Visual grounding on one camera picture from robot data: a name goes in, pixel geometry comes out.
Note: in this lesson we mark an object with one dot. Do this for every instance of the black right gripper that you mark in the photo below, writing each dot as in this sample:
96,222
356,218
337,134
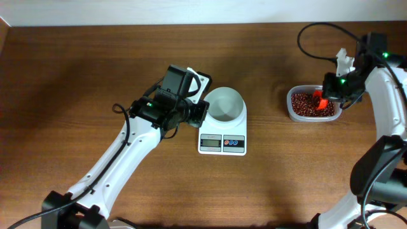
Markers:
329,92

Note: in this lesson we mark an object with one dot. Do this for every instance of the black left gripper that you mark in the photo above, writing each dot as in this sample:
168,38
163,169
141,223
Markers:
200,112

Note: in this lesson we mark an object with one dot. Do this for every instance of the red measuring scoop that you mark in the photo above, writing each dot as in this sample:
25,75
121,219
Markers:
319,100

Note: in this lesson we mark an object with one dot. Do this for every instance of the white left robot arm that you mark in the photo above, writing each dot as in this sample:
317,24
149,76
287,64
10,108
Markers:
174,99

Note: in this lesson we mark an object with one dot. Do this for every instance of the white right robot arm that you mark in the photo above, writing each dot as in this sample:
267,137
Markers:
377,185

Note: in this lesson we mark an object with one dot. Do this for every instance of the white bowl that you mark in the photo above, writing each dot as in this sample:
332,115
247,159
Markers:
225,104

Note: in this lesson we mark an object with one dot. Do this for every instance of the white digital kitchen scale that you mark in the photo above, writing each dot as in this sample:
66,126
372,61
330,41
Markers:
223,138

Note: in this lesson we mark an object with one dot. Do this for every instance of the red adzuki beans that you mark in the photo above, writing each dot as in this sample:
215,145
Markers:
303,106

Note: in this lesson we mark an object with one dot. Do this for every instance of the clear plastic bean container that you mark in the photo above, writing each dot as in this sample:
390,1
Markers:
310,89

